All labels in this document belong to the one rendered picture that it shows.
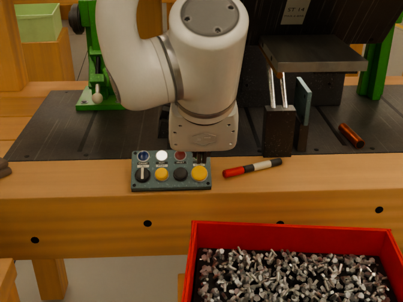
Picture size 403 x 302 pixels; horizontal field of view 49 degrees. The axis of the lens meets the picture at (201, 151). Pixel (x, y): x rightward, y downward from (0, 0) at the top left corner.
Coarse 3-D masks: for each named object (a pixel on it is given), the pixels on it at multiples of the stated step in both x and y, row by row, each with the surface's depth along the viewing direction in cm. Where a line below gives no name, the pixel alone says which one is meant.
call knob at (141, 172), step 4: (140, 168) 81; (144, 168) 81; (136, 172) 81; (140, 172) 81; (144, 172) 81; (148, 172) 81; (136, 176) 81; (140, 176) 81; (144, 176) 81; (148, 176) 81; (140, 180) 81; (144, 180) 81
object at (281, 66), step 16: (272, 48) 84; (288, 48) 84; (304, 48) 84; (320, 48) 84; (336, 48) 84; (272, 64) 80; (288, 64) 76; (304, 64) 76; (320, 64) 77; (336, 64) 77; (352, 64) 77
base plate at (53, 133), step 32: (64, 96) 124; (352, 96) 124; (384, 96) 124; (32, 128) 106; (64, 128) 106; (96, 128) 106; (128, 128) 106; (256, 128) 106; (320, 128) 106; (352, 128) 106; (384, 128) 106; (32, 160) 92; (64, 160) 93
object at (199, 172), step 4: (196, 168) 82; (200, 168) 82; (204, 168) 82; (192, 172) 82; (196, 172) 81; (200, 172) 81; (204, 172) 81; (196, 176) 81; (200, 176) 81; (204, 176) 81; (200, 180) 81
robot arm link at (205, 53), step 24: (192, 0) 46; (216, 0) 46; (192, 24) 44; (216, 24) 44; (240, 24) 45; (168, 48) 47; (192, 48) 44; (216, 48) 44; (240, 48) 46; (192, 72) 47; (216, 72) 47; (192, 96) 51; (216, 96) 52
